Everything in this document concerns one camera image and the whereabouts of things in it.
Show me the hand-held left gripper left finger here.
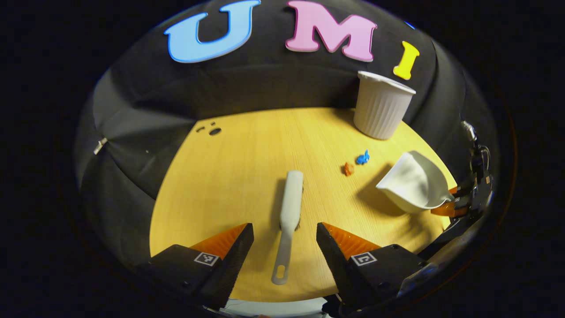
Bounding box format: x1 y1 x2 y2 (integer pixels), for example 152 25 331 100
135 223 255 310

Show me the thin gripper cable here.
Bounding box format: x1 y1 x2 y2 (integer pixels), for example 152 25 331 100
461 120 491 177

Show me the white ribbed garbage bin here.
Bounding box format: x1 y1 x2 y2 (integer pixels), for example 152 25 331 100
353 71 416 140

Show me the black backdrop cloth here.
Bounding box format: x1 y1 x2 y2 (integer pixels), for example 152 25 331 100
75 0 499 274

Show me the wooden desktop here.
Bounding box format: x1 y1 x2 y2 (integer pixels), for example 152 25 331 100
149 107 457 303

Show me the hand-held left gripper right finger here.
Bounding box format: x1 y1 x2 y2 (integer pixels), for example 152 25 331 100
316 222 428 315

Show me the white dustpan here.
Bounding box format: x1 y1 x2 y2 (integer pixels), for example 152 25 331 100
376 151 455 214

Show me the small white broom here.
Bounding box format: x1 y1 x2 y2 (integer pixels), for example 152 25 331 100
271 170 304 285

